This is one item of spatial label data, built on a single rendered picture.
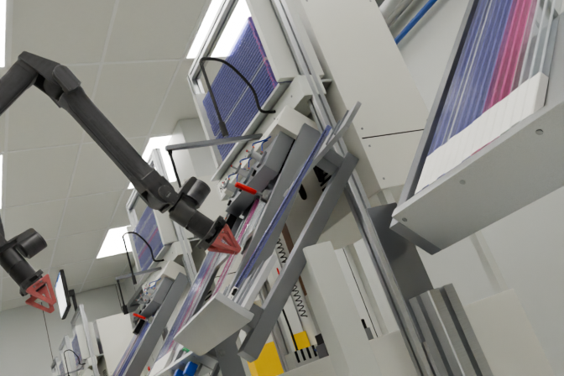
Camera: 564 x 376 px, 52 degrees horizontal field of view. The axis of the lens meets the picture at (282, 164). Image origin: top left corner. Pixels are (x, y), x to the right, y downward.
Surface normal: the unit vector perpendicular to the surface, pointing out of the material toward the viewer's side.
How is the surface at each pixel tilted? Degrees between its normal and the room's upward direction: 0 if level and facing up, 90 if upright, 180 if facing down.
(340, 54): 90
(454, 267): 90
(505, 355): 90
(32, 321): 90
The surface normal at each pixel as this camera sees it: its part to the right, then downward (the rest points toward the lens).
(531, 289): -0.86, 0.14
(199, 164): 0.40, -0.44
